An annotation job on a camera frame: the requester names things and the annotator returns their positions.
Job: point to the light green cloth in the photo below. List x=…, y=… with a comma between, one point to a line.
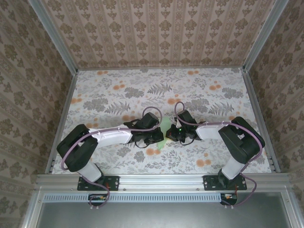
x=165, y=122

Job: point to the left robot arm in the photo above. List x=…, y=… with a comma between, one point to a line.
x=111, y=139

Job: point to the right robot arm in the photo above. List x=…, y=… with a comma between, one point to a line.
x=213, y=131

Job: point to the floral table cover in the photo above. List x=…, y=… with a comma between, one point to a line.
x=185, y=161

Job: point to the grey metal panel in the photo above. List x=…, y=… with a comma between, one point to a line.
x=161, y=217

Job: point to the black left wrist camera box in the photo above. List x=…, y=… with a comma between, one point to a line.
x=150, y=121

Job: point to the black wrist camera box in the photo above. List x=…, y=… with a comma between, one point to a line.
x=187, y=118
x=150, y=121

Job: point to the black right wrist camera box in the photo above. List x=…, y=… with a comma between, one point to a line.
x=187, y=118

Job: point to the aluminium mounting rail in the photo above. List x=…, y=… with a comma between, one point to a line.
x=161, y=181

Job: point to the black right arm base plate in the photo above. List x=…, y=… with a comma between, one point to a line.
x=210, y=183

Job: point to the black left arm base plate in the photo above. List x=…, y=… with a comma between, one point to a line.
x=114, y=183

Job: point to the aluminium side rail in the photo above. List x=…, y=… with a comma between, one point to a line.
x=253, y=95
x=68, y=95

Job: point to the aluminium corner post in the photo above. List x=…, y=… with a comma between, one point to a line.
x=263, y=35
x=58, y=40

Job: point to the aluminium lower frame bar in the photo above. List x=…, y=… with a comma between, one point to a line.
x=290, y=209
x=33, y=209

